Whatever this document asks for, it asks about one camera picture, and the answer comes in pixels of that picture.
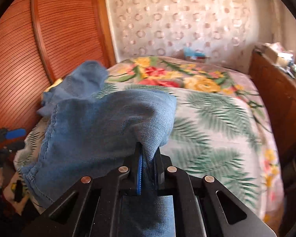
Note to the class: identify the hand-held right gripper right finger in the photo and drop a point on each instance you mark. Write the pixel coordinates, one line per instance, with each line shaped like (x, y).
(159, 172)

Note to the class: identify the brown cardboard box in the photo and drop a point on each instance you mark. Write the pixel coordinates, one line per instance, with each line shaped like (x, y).
(277, 53)

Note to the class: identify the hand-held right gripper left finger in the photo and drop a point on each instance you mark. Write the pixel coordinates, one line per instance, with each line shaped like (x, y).
(139, 177)

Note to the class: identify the blue denim pants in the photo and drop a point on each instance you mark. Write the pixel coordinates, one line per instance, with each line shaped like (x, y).
(101, 128)

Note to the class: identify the wooden cabinet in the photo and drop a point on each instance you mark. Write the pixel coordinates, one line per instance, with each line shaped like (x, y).
(281, 103)

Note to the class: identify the floral blanket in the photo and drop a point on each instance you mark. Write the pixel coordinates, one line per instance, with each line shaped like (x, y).
(187, 76)

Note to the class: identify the palm leaf print sheet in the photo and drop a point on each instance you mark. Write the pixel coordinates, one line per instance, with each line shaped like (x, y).
(212, 140)

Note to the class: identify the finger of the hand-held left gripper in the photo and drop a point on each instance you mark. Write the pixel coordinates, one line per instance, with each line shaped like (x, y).
(16, 146)
(14, 133)

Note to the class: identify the cardboard box with blue cloth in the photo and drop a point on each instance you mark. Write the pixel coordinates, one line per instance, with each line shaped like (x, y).
(196, 53)

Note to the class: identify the wooden slatted wardrobe door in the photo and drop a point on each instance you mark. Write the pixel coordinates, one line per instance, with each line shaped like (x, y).
(51, 42)

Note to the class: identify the circle pattern sheer curtain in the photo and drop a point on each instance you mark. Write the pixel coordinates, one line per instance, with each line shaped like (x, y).
(187, 22)

